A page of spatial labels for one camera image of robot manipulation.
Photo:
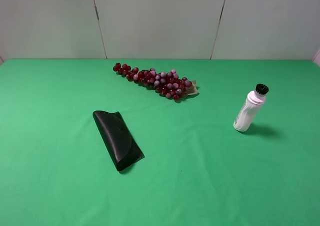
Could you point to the red artificial grape bunch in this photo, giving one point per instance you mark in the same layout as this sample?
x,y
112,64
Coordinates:
x,y
167,84

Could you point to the white bottle with black brush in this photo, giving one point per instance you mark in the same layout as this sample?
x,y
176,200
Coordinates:
x,y
254,100

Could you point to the black leather glasses case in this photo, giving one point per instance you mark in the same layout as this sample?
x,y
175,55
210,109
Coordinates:
x,y
118,140

